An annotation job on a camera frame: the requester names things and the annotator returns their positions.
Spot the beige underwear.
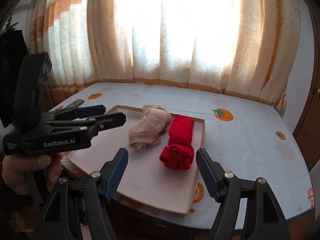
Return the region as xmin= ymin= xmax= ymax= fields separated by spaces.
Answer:
xmin=129 ymin=105 xmax=174 ymax=152

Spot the black hanging shirt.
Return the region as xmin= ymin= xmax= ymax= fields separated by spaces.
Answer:
xmin=0 ymin=30 xmax=28 ymax=128

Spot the dark wooden desk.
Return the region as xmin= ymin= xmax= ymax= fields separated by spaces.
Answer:
xmin=61 ymin=155 xmax=225 ymax=240

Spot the red underwear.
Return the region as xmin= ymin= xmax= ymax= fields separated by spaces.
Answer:
xmin=159 ymin=114 xmax=195 ymax=171

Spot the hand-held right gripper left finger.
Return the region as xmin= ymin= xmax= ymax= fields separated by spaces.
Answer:
xmin=35 ymin=147 xmax=129 ymax=240

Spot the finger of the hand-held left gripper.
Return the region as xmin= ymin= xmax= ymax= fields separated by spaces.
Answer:
xmin=47 ymin=112 xmax=127 ymax=140
xmin=49 ymin=104 xmax=107 ymax=120

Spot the curtain tassel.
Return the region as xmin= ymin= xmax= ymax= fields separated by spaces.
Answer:
xmin=274 ymin=87 xmax=288 ymax=117

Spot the person's left hand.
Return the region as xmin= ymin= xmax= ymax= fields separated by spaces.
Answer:
xmin=2 ymin=152 xmax=64 ymax=192

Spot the cream and orange curtain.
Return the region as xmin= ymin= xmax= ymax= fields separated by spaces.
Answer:
xmin=30 ymin=0 xmax=308 ymax=107

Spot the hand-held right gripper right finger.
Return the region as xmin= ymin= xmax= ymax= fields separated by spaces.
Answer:
xmin=196 ymin=148 xmax=292 ymax=240

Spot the black smartphone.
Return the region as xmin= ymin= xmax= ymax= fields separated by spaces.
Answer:
xmin=64 ymin=99 xmax=85 ymax=110

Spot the shallow cardboard box tray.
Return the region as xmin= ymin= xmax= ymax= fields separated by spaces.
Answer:
xmin=62 ymin=104 xmax=206 ymax=215

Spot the white orange-print tablecloth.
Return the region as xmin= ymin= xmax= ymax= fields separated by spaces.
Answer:
xmin=49 ymin=82 xmax=314 ymax=222

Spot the brown wooden wardrobe door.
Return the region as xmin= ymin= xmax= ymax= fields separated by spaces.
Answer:
xmin=292 ymin=5 xmax=320 ymax=174

